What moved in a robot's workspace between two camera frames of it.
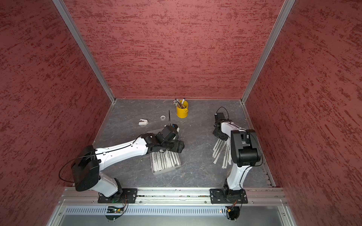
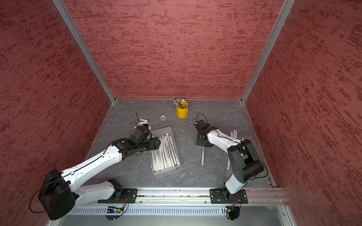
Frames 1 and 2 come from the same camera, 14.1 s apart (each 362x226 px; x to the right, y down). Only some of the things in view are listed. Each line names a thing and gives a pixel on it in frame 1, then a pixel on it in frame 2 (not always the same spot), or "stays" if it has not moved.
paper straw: [161, 161] stays
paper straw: [159, 161] stays
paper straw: [164, 158] stays
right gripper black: [226, 137] → [198, 142]
